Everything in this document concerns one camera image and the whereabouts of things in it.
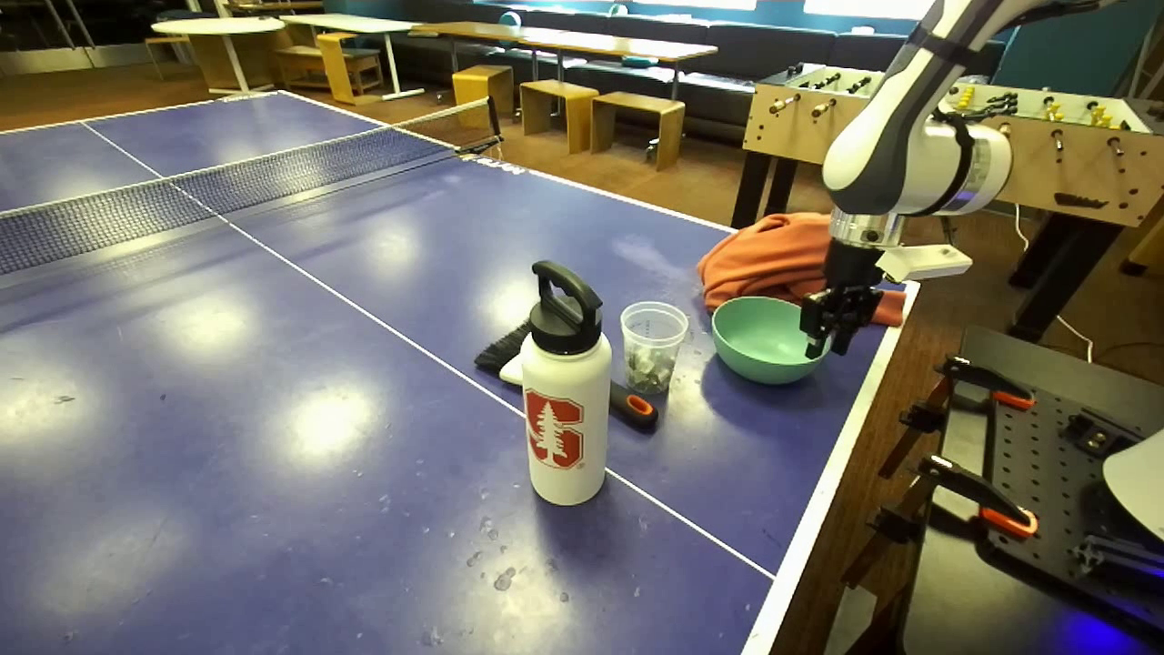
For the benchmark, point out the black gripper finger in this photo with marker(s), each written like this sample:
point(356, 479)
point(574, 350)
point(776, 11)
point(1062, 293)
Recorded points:
point(817, 334)
point(855, 327)

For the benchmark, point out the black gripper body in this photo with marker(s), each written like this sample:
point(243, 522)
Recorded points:
point(853, 278)

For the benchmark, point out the teal bowl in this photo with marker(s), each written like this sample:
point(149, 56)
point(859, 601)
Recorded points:
point(764, 339)

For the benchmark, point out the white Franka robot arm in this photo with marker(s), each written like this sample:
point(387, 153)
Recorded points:
point(920, 120)

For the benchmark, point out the orange cloth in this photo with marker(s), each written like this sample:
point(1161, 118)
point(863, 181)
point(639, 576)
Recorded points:
point(776, 257)

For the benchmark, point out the black orange clamp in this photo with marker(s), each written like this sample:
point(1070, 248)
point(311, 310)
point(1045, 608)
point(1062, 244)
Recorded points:
point(977, 385)
point(982, 501)

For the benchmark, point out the clear plastic cup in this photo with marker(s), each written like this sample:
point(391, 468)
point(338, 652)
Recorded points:
point(653, 350)

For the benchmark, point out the foosball table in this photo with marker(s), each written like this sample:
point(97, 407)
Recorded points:
point(967, 139)

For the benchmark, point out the small black orange marker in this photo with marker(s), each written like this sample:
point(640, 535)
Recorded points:
point(635, 407)

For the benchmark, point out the black perforated work table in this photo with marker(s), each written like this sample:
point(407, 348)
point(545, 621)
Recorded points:
point(1042, 495)

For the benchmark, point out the white bottle with black lid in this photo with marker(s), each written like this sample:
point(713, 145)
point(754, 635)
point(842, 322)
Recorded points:
point(565, 414)

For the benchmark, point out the wooden stool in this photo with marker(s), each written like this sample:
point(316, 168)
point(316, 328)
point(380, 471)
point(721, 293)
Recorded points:
point(481, 86)
point(639, 120)
point(562, 106)

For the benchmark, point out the black flat object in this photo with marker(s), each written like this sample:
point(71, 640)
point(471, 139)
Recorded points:
point(502, 350)

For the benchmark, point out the white curved plate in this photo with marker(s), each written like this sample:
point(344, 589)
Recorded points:
point(1141, 483)

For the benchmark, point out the long wooden table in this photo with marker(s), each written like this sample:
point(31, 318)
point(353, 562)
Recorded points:
point(570, 46)

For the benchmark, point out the wooden cabinet with shelf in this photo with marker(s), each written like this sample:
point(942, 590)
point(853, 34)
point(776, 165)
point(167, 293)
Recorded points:
point(338, 62)

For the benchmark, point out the table tennis net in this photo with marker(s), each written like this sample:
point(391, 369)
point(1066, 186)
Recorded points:
point(183, 194)

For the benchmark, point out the round white table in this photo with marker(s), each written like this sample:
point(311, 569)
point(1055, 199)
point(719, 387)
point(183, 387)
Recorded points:
point(219, 32)

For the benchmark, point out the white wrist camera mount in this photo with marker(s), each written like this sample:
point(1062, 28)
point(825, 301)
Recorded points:
point(930, 259)

